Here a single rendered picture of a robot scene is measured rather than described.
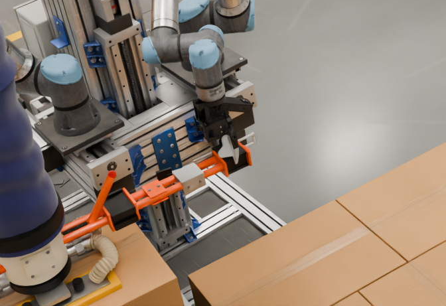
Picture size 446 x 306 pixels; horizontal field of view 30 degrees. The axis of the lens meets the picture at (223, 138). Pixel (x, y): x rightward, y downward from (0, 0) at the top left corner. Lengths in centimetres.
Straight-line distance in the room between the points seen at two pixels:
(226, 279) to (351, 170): 138
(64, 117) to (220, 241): 101
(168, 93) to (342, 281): 88
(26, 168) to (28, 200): 8
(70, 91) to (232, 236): 110
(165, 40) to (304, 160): 192
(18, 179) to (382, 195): 144
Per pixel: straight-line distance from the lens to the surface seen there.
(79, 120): 265
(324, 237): 284
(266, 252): 281
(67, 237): 222
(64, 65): 260
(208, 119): 223
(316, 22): 521
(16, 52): 261
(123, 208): 223
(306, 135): 422
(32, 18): 303
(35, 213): 205
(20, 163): 198
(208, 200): 359
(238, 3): 270
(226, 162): 230
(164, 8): 231
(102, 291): 221
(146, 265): 227
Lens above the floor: 248
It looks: 35 degrees down
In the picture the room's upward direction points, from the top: 11 degrees counter-clockwise
